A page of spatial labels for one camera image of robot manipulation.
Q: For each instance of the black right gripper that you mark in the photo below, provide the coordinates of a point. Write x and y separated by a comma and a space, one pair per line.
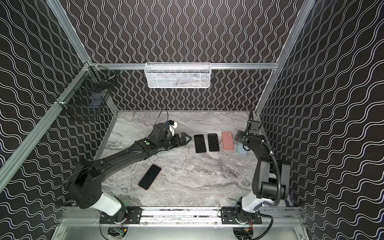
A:
248, 137

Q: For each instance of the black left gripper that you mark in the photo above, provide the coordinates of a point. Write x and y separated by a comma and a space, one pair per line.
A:
175, 141

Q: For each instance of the black smartphone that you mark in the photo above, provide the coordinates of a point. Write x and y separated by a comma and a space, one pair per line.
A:
213, 143

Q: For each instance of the black phone pink case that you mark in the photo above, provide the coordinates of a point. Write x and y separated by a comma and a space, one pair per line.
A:
149, 177

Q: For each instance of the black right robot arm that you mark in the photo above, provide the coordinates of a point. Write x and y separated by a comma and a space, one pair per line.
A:
271, 179

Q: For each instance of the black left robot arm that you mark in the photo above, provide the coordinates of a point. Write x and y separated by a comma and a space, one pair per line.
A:
85, 184

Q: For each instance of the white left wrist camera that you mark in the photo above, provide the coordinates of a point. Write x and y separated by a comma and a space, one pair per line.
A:
172, 127

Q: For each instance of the white wire basket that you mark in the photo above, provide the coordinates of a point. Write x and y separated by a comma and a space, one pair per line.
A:
163, 75

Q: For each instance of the aluminium front rail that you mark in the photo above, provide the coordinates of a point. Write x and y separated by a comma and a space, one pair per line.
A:
157, 217

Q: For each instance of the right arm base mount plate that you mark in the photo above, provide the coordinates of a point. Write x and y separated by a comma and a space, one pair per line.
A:
231, 216

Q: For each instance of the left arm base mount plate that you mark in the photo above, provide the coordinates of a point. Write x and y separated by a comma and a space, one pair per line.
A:
126, 215

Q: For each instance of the black wire basket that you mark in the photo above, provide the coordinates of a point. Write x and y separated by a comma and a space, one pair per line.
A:
88, 101

